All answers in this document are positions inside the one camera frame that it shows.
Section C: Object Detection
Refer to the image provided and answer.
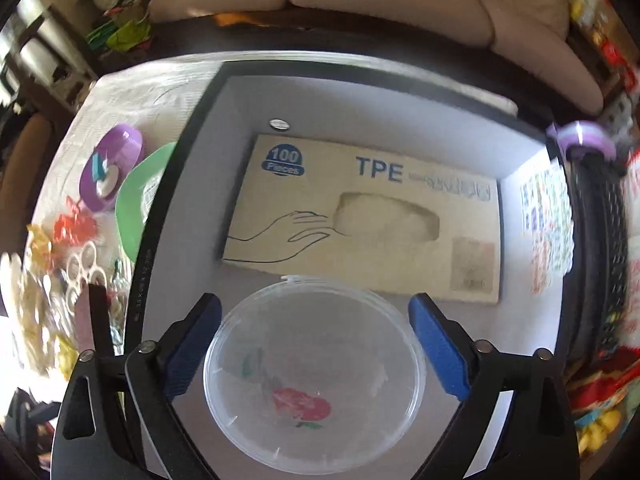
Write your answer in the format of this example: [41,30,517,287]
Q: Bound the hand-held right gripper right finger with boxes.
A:
[407,294,581,480]

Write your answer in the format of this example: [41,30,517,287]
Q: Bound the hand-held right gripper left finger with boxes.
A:
[52,294,223,480]

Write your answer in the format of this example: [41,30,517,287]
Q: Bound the cardboard glove box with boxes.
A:
[220,132,502,306]

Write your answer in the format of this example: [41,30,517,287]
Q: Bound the black storage box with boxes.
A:
[122,60,583,480]

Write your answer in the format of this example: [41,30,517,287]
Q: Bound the green plastic plate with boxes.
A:
[115,141,178,266]

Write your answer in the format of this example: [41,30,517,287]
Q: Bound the red plastic clips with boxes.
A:
[50,200,101,246]

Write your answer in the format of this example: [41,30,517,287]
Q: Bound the small teal white gadget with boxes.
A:
[91,156,122,200]

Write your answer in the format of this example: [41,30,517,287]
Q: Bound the black remote control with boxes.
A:
[575,152,631,361]

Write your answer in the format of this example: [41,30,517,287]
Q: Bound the purple plastic plate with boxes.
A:
[78,126,147,212]

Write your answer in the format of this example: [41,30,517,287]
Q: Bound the brown armchair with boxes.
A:
[0,112,57,221]

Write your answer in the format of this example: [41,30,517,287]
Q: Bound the green shopping bag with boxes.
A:
[87,17,152,54]

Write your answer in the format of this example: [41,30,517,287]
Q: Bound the dark wooden chair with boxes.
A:
[0,5,97,111]

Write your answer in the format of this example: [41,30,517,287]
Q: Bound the white plastic ring holder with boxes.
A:
[62,240,108,311]

